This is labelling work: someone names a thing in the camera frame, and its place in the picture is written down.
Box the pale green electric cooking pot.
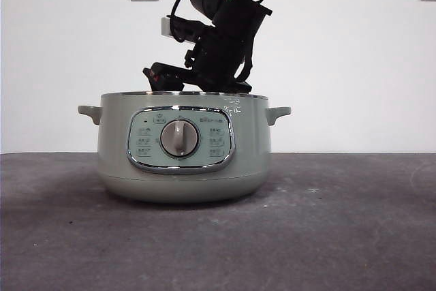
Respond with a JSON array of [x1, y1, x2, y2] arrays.
[[77, 91, 292, 204]]

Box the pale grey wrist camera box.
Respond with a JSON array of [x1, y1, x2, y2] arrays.
[[160, 16, 176, 38]]

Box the black camera cable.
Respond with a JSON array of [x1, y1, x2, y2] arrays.
[[170, 0, 193, 44]]

